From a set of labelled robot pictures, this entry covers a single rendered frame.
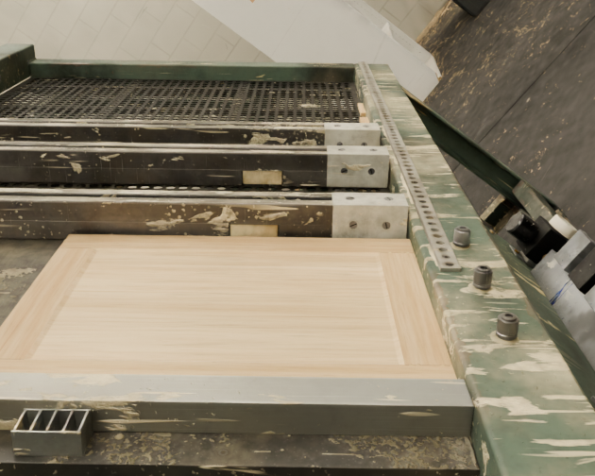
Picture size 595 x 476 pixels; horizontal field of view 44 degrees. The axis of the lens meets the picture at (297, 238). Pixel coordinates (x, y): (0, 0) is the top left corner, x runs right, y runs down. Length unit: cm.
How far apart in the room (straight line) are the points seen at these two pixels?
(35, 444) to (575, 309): 70
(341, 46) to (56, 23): 281
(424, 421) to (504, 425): 9
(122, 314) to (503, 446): 53
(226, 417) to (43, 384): 20
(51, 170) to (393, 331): 87
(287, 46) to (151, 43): 192
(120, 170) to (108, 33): 522
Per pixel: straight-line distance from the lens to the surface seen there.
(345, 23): 498
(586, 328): 103
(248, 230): 124
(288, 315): 99
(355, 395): 80
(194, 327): 97
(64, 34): 686
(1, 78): 248
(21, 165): 160
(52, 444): 81
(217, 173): 151
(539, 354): 90
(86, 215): 128
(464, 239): 113
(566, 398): 83
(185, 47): 659
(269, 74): 255
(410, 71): 507
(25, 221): 131
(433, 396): 81
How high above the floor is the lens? 132
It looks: 13 degrees down
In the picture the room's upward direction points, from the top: 56 degrees counter-clockwise
